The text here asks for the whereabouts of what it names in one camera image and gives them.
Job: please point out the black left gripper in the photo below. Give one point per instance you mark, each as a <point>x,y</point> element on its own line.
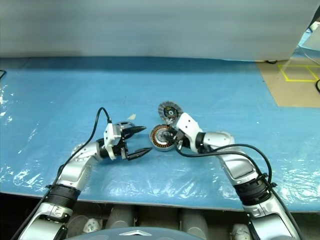
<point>122,150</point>

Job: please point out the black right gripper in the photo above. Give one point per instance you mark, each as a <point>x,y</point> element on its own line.
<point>182,140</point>

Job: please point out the motor housing with copper windings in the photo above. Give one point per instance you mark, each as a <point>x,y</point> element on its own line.
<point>156,138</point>

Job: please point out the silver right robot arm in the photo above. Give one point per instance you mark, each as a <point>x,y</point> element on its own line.
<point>240,165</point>

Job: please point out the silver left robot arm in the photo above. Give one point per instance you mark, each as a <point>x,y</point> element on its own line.
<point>75,170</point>

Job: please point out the silver spoked rotor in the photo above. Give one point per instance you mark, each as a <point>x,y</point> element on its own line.
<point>165,106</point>

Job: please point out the small beige tape piece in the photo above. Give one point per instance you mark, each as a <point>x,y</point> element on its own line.
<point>131,116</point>

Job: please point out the grey rounded shape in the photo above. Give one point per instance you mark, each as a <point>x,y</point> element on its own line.
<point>195,223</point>
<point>121,217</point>

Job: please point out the blue plastic table cover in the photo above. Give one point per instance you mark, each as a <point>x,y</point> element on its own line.
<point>75,87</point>

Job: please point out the grey robot torso with logo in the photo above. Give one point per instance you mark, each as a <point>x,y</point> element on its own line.
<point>137,233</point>

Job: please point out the white rounded object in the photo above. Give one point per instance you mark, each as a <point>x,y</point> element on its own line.
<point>240,232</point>
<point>91,225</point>

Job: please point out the white backdrop board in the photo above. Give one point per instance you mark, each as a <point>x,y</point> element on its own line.
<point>150,25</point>

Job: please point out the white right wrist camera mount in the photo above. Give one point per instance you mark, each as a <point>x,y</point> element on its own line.
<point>190,125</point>

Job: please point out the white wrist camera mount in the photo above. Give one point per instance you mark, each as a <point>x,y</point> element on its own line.
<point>110,136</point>
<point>190,125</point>

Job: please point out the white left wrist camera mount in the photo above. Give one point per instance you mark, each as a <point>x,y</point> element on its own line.
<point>110,136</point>

